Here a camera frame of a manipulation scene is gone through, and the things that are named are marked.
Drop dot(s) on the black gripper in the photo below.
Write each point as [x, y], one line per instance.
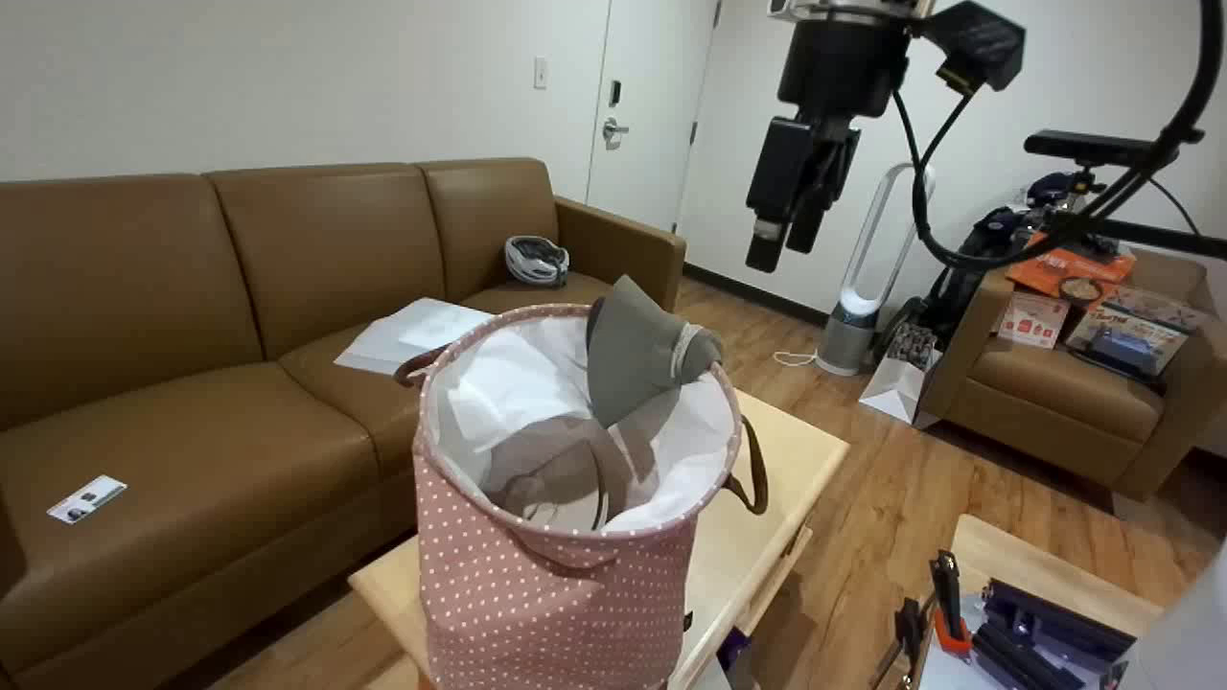
[844, 70]

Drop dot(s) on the grey hat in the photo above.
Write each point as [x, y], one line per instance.
[634, 350]

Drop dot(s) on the pink polka dot laundry bag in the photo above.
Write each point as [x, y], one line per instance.
[550, 599]

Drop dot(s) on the bladeless tower fan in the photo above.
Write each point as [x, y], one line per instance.
[848, 333]

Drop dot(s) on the white door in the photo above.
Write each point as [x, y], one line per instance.
[655, 76]

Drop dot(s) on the black upright machine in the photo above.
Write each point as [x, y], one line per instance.
[971, 272]

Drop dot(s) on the black door lock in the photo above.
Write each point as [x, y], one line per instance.
[615, 94]

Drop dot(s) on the red white box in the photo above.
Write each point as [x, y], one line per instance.
[1031, 318]

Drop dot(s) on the orange flat package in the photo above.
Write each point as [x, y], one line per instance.
[1066, 272]

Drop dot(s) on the light wooden table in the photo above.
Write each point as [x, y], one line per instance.
[783, 469]

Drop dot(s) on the brown leather armchair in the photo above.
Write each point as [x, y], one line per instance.
[1061, 400]

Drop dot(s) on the blue book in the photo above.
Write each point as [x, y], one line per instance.
[1130, 343]

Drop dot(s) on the white paper sheet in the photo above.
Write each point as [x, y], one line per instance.
[407, 333]

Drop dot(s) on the small wooden side table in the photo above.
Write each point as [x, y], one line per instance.
[1022, 556]

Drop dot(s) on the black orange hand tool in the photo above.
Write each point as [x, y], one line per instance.
[950, 599]

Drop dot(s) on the black pliers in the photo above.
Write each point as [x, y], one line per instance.
[907, 636]

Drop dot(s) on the dark blue box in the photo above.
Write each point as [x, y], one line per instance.
[1040, 633]

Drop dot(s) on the brown leather sofa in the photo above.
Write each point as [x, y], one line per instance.
[168, 447]

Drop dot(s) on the small white card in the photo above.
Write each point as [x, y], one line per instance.
[87, 499]

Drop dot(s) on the white light switch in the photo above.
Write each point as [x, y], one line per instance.
[539, 75]

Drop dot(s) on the black bar camera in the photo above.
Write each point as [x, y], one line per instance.
[1097, 145]

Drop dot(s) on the black camera boom stand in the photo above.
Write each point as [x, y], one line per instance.
[1151, 234]

